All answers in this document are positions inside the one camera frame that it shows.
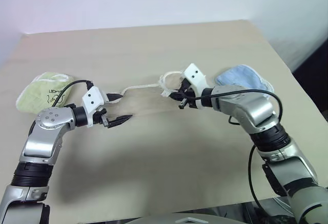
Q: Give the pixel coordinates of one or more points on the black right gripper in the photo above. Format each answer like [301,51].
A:
[189,93]

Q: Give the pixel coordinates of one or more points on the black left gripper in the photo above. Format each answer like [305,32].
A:
[100,117]

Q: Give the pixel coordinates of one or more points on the clear plastic bag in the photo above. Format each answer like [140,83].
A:
[143,101]

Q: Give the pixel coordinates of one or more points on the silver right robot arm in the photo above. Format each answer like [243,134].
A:
[258,111]

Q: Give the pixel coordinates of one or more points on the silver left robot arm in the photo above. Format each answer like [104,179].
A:
[41,142]

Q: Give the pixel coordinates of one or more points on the blue crumpled towel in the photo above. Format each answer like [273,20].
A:
[243,79]

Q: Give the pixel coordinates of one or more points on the green crumpled towel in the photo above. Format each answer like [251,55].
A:
[41,93]

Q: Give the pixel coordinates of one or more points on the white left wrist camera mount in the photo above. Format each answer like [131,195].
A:
[93,99]

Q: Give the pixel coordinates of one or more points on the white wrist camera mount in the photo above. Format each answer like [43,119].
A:
[196,76]
[93,99]

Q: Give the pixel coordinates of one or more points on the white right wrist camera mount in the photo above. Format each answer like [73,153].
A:
[196,76]

